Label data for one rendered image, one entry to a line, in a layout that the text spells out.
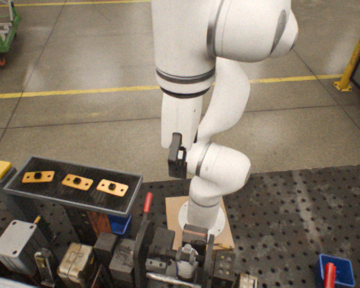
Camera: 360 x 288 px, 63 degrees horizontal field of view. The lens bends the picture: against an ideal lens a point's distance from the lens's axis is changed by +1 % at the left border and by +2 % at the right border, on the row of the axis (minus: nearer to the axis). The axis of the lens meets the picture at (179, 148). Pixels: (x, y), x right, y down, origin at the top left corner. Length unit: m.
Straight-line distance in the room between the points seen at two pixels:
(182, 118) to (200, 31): 0.13
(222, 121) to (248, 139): 1.93
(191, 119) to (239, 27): 0.14
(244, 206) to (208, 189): 0.45
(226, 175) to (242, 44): 0.58
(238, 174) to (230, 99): 0.22
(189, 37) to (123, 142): 2.38
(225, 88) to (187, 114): 0.40
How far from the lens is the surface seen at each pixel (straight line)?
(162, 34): 0.37
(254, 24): 0.33
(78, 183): 0.89
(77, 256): 0.87
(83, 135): 2.85
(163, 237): 0.76
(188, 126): 0.42
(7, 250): 0.91
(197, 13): 0.34
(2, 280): 1.01
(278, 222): 1.40
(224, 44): 0.34
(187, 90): 0.39
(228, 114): 0.81
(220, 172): 0.86
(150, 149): 2.59
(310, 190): 1.55
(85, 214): 0.96
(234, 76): 0.80
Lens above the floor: 1.83
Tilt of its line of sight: 45 degrees down
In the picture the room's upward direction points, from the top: straight up
